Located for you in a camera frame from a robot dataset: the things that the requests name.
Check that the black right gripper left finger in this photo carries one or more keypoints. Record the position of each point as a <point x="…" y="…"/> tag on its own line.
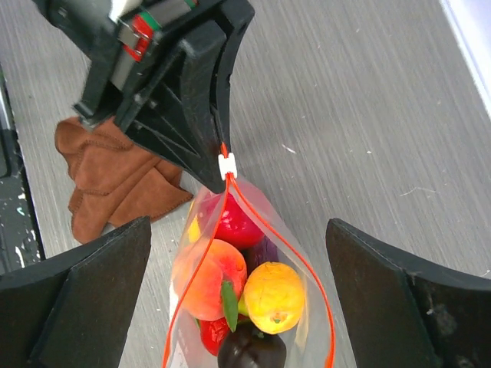
<point x="75" y="309"/>

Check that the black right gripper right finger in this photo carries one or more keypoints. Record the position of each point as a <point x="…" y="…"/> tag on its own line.
<point x="404" y="311"/>

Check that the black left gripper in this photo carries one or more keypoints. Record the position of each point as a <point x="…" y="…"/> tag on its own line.
<point x="126" y="46"/>

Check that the orange toy fruit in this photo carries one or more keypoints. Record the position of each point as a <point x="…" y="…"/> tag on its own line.
<point x="273" y="297"/>

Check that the peach toy fruit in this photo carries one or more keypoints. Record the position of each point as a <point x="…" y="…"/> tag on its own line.
<point x="213" y="262"/>

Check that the red bell pepper toy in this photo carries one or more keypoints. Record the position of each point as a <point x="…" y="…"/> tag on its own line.
<point x="213" y="333"/>

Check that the yellow banana toy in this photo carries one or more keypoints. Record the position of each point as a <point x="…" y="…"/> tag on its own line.
<point x="193" y="231"/>

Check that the purple eggplant toy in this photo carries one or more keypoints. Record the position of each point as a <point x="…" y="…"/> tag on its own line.
<point x="262" y="252"/>

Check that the red apple toy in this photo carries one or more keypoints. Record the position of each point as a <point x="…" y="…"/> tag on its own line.
<point x="235" y="227"/>

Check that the clear zip top bag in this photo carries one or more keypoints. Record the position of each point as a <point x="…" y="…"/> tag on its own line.
<point x="242" y="291"/>

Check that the dark purple plum toy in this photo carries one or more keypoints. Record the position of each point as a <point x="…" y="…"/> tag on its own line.
<point x="248" y="346"/>

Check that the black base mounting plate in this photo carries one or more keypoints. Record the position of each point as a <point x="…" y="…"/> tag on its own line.
<point x="21" y="243"/>

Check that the brown cloth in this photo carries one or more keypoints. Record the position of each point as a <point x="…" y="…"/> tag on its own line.
<point x="115" y="180"/>

